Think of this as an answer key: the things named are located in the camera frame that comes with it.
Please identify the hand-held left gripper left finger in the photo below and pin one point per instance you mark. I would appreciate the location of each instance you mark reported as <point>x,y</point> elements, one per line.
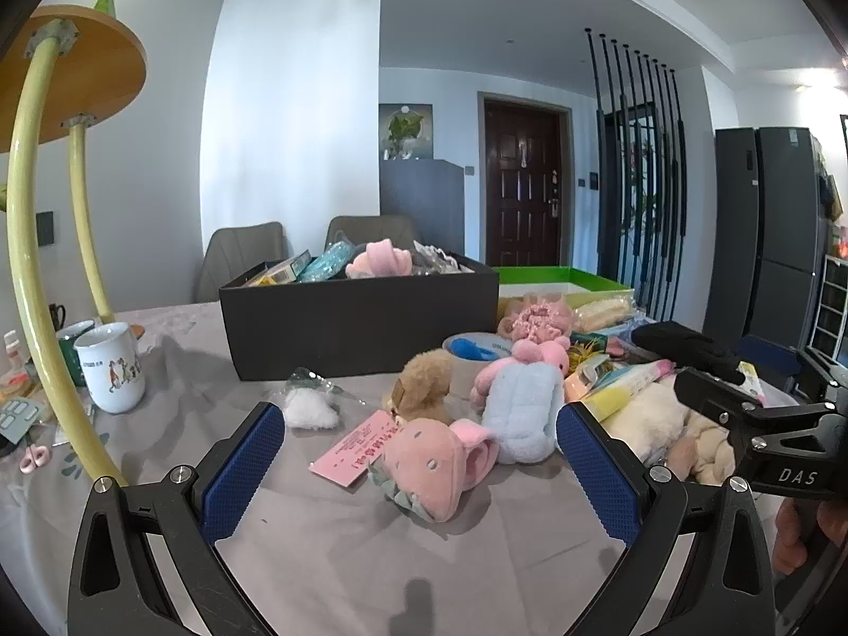
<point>242,470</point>

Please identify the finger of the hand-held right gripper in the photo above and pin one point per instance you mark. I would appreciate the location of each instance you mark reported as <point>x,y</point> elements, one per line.
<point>712,397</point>

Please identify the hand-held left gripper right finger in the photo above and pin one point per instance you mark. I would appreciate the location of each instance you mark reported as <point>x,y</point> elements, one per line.
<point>596,470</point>

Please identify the black glove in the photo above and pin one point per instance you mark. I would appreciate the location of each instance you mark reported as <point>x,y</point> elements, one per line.
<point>682,341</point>

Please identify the pink rabbit blue plush toy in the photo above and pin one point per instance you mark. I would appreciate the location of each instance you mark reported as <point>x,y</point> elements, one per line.
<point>523,411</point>

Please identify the pink paper card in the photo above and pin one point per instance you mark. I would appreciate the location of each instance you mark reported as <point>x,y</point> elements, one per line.
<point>344,454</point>

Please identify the pink plush toy green frill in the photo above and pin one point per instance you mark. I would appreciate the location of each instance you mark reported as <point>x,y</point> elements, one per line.
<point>424,464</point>

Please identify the black storage box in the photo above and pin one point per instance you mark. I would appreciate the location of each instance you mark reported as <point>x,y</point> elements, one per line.
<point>358,324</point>

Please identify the grey cloth-covered desktop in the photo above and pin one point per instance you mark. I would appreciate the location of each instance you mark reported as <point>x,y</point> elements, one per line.
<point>298,543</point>

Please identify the person's right hand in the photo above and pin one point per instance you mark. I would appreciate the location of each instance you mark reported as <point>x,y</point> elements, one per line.
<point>785,536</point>

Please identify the beige plush toy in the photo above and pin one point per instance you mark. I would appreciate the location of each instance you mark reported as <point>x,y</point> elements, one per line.
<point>702,450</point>

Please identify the cream plush toy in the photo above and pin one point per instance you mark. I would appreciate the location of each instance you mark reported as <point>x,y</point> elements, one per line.
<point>649,417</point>

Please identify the yellow green packet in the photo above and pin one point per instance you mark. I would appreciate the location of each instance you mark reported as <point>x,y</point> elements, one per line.
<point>629,384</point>

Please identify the white cotton ball clear bag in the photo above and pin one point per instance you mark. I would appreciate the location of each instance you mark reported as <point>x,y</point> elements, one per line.
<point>308,411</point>

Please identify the yellow green tassel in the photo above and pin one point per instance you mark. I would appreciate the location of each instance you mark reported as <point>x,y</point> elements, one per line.
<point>586,351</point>

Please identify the cream knitted item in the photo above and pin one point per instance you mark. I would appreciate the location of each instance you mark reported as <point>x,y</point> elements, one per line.
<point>603,313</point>

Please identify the white grid rack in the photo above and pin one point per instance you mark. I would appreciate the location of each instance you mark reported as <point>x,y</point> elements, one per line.
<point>831,311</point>

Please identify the pink fabric flower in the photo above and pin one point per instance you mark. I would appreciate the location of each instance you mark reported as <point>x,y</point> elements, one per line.
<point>536,321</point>

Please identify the white printed mug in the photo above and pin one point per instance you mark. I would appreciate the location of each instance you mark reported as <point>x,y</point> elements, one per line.
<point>109,371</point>

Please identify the beige tape roll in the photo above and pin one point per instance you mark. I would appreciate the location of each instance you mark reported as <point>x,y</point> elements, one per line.
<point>457,374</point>

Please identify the blue sponge piece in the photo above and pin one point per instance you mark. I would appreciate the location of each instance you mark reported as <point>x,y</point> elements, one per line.
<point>474,348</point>

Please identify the round cork coaster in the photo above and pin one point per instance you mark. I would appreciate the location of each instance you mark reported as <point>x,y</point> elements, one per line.
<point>137,331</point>

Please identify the grey refrigerator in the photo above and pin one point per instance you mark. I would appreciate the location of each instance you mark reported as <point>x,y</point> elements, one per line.
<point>762,225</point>

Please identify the green-edged white box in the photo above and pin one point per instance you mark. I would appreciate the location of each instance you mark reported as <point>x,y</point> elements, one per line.
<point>563,275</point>

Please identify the pink scissors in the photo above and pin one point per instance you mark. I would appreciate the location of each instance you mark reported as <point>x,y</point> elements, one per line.
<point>33,458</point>

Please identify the green mug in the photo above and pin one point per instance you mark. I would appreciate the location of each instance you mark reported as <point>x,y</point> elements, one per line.
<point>69,351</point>

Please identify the beige upholstered chair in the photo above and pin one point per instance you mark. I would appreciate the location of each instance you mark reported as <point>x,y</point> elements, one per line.
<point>377,228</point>
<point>238,258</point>

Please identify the teal packet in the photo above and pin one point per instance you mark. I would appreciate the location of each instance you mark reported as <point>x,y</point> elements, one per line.
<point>324,263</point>

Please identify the black slat divider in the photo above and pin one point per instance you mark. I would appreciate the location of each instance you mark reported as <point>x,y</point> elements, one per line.
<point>639,179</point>

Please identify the teal tablet blister pack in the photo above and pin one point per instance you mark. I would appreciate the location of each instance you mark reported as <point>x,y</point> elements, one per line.
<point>16,421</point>

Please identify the small clear bottle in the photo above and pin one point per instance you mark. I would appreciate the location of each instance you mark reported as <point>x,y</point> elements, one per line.
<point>13,351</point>

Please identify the clear plastic package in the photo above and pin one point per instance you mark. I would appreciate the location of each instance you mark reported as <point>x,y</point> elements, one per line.
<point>440,258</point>

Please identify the brown door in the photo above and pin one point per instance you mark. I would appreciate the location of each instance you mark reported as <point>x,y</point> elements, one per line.
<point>523,179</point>

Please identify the grey cabinet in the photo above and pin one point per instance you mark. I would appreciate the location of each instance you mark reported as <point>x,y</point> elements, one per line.
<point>421,205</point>

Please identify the framed plant picture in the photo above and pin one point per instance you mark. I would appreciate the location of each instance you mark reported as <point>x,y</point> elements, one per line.
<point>405,132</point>

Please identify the wooden stand yellow legs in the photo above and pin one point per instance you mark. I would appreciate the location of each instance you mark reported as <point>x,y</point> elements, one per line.
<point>86,59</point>

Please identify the dark wall socket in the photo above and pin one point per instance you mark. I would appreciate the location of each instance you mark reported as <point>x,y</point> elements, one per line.
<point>45,228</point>

